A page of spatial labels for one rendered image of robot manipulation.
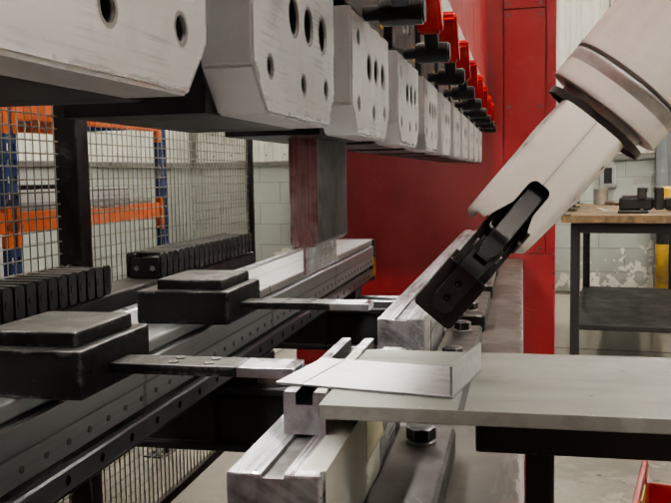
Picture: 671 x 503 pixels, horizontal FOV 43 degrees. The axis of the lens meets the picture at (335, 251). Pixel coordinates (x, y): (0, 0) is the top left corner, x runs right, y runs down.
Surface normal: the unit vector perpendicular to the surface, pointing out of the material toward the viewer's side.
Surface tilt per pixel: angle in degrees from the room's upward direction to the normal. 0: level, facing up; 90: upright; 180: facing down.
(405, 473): 0
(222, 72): 135
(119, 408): 90
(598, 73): 75
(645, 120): 111
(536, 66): 90
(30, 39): 90
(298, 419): 90
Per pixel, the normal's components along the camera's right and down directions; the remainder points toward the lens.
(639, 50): -0.38, -0.05
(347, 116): -0.14, 0.77
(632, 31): -0.54, -0.22
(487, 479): -0.02, -1.00
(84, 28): 0.98, 0.00
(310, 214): -0.21, 0.09
